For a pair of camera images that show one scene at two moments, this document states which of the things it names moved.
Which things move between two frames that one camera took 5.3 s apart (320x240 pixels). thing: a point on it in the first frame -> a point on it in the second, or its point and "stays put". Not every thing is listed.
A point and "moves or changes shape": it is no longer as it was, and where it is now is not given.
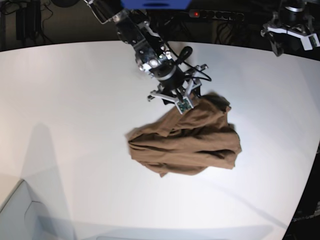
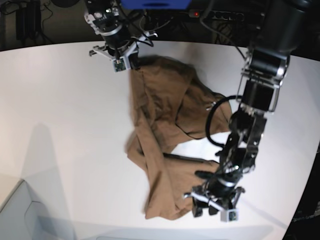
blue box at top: (155, 4) stays put
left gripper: (176, 84) -> (124, 48)
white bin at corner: (25, 216) stays put
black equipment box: (28, 19) stays put
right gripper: (292, 21) -> (223, 197)
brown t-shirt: (201, 139) moves or changes shape
